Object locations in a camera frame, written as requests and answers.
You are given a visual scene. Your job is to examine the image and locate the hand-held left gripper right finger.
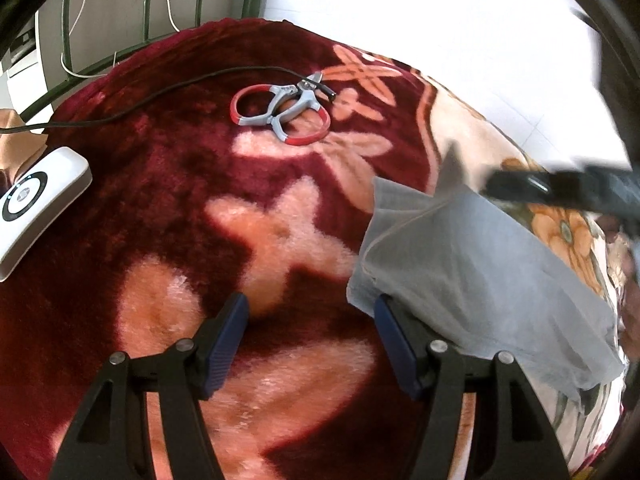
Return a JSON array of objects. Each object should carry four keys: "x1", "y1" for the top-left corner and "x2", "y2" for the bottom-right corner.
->
[{"x1": 374, "y1": 293, "x2": 571, "y2": 480}]

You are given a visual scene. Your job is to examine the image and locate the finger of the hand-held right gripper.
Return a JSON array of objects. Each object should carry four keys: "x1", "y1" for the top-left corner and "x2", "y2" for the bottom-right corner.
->
[{"x1": 483, "y1": 168, "x2": 640, "y2": 235}]

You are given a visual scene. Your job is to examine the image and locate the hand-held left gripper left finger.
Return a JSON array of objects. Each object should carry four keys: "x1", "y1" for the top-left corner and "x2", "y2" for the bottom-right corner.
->
[{"x1": 50, "y1": 292, "x2": 250, "y2": 480}]

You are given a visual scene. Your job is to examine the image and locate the grey pants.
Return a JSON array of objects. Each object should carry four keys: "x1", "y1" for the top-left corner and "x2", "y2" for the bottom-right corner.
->
[{"x1": 346, "y1": 140, "x2": 626, "y2": 392}]

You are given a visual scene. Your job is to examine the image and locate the floral plush blanket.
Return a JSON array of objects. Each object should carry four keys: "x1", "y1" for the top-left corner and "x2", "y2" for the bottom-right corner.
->
[{"x1": 0, "y1": 17, "x2": 640, "y2": 480}]

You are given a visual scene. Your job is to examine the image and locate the white remote with round dial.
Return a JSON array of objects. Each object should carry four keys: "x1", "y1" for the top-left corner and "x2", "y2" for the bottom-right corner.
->
[{"x1": 0, "y1": 146, "x2": 94, "y2": 283}]

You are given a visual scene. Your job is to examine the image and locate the red grey hand grip exerciser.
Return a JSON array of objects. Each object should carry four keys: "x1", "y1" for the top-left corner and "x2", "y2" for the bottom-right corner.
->
[{"x1": 230, "y1": 72, "x2": 337, "y2": 147}]

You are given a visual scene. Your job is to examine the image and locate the brown cloth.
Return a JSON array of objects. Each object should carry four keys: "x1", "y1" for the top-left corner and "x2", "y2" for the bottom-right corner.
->
[{"x1": 0, "y1": 108, "x2": 48, "y2": 186}]

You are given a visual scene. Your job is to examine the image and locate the white appliance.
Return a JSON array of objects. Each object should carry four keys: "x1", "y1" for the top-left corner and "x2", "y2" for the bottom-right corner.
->
[{"x1": 0, "y1": 10, "x2": 48, "y2": 111}]

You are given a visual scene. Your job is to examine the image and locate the black cable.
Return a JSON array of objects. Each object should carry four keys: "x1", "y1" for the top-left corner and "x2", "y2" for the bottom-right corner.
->
[{"x1": 0, "y1": 66, "x2": 338, "y2": 135}]

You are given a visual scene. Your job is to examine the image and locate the green metal bed frame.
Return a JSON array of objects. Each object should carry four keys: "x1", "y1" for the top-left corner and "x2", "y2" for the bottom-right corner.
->
[{"x1": 20, "y1": 0, "x2": 273, "y2": 126}]

